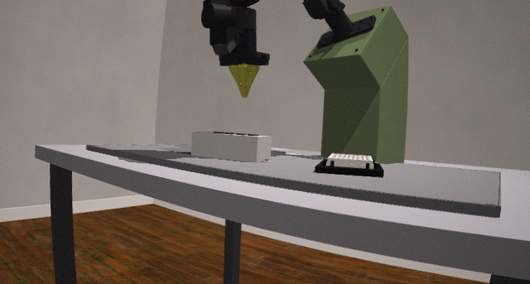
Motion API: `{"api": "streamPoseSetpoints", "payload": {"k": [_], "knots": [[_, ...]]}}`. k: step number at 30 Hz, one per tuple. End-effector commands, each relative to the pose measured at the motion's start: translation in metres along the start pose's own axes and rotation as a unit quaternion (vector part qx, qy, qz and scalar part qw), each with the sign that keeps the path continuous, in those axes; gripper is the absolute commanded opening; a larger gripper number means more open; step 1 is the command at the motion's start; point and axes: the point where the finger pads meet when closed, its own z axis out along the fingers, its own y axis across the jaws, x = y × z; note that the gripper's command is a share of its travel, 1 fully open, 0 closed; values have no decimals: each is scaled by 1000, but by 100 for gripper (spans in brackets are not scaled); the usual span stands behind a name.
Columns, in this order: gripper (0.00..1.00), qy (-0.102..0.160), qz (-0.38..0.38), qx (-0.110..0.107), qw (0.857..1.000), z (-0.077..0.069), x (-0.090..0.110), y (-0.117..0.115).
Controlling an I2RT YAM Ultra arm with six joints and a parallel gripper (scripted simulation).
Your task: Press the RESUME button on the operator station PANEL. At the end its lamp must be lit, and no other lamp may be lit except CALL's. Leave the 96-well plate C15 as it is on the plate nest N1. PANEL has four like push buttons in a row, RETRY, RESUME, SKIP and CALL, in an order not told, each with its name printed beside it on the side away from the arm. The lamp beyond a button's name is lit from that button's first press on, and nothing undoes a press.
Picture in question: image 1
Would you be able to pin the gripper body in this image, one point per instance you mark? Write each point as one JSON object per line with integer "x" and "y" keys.
{"x": 244, "y": 59}

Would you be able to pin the white button panel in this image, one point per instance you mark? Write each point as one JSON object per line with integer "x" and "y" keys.
{"x": 231, "y": 146}

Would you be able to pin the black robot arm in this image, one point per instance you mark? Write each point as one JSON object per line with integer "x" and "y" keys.
{"x": 229, "y": 36}

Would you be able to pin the white multi-well plate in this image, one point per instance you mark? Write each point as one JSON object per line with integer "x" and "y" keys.
{"x": 355, "y": 161}

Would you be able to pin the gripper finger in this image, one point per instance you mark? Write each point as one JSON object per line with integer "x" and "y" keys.
{"x": 235, "y": 73}
{"x": 243, "y": 70}

